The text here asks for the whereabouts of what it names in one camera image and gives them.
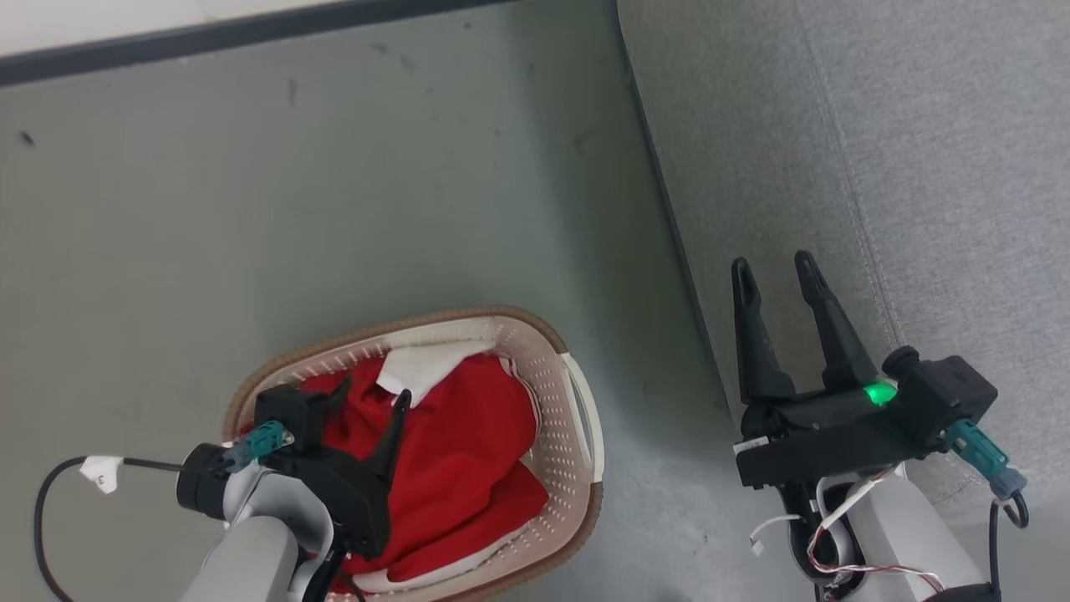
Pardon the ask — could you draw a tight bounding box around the grey fabric sofa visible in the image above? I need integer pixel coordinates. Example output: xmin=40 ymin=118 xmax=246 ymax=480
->
xmin=617 ymin=0 xmax=1070 ymax=602

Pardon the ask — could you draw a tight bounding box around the white cable tag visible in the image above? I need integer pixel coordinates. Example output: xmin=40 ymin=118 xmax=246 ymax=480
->
xmin=79 ymin=455 xmax=125 ymax=495

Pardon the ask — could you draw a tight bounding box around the white red wire bundle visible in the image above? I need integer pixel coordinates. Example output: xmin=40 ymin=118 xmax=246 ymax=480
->
xmin=749 ymin=468 xmax=947 ymax=599

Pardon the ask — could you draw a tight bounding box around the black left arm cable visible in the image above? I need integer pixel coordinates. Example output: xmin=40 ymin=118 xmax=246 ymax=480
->
xmin=33 ymin=456 xmax=190 ymax=602

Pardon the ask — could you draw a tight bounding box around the black baseboard strip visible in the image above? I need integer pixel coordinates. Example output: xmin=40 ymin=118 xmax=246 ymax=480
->
xmin=0 ymin=0 xmax=511 ymax=89

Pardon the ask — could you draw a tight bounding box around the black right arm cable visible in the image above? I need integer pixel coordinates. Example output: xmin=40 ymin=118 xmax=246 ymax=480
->
xmin=988 ymin=492 xmax=1032 ymax=602

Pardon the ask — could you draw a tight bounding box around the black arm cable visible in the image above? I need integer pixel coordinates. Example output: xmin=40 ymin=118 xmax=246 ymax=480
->
xmin=988 ymin=492 xmax=1032 ymax=602
xmin=33 ymin=456 xmax=190 ymax=602

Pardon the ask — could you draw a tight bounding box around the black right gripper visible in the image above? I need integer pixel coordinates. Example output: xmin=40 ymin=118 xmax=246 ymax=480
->
xmin=731 ymin=250 xmax=914 ymax=491

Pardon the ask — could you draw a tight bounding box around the red and white garment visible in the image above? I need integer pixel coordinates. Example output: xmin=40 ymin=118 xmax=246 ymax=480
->
xmin=241 ymin=339 xmax=551 ymax=596

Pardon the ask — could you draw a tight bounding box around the cream perforated laundry basket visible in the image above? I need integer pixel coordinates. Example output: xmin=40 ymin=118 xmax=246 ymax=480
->
xmin=222 ymin=305 xmax=605 ymax=602

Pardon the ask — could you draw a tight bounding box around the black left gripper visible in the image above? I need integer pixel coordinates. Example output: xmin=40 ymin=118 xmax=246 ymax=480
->
xmin=284 ymin=377 xmax=413 ymax=561

